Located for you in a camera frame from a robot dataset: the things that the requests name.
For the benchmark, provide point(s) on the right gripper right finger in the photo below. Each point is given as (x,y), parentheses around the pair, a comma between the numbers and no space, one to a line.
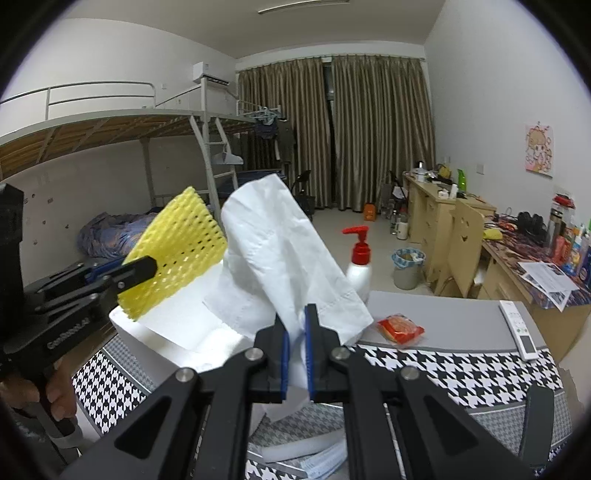
(399,424)

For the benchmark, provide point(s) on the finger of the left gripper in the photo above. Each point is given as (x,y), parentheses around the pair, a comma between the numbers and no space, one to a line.
(125,276)

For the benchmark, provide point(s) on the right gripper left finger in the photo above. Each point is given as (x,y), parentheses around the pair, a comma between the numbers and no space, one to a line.
(194,425)

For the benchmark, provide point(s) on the yellow foam fruit net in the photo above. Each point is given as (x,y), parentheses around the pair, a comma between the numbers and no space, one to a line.
(185,241)

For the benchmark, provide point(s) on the white tissue paper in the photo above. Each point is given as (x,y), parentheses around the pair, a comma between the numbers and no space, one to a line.
(275,265)

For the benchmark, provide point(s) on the person's left hand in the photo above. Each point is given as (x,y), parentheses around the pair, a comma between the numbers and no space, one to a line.
(18,392)

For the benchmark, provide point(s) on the blue patterned blanket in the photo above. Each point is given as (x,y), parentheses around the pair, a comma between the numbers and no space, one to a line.
(112,236)

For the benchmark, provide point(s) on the white styrofoam box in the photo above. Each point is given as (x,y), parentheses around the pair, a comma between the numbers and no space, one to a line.
(180,332)

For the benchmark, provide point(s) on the houndstooth table mat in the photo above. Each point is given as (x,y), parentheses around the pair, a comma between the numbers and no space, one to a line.
(398,424)

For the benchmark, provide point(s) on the red snack packet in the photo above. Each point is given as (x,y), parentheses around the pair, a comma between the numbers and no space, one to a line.
(400,329)

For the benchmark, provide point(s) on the black smartphone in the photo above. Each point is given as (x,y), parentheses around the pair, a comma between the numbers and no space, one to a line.
(538,427)

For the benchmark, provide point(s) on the white remote control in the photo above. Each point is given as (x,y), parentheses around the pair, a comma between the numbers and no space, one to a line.
(519,331)

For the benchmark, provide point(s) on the white lotion pump bottle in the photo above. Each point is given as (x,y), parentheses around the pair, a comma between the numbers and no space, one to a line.
(359,270)

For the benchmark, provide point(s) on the blue lined trash bin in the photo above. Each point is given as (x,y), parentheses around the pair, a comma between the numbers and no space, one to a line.
(408,263)

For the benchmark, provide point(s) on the white metal bunk bed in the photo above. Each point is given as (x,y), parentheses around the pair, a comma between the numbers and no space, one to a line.
(209,111)

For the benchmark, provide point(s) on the wooden smiley chair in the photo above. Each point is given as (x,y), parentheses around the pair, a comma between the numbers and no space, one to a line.
(464,250)

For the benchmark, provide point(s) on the black folding chair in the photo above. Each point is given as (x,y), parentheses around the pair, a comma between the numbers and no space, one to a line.
(301,195)

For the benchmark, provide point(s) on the wooden desk with drawers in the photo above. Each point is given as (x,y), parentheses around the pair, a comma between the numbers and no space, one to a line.
(431,226)

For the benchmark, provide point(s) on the printed paper sheets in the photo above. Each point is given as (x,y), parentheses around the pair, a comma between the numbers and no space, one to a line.
(550,280)

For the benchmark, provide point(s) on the white air conditioner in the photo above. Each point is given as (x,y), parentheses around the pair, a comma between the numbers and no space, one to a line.
(212,72)

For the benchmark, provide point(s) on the orange container on floor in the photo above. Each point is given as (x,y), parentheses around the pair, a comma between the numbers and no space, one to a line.
(369,212)

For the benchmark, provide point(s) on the brown striped curtains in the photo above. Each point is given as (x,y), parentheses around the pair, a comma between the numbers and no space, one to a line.
(356,120)

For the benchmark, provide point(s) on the ceiling tube light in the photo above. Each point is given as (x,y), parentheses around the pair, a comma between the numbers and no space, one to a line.
(300,4)

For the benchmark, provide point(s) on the anime girl poster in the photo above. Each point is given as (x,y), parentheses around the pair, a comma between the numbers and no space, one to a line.
(539,153)

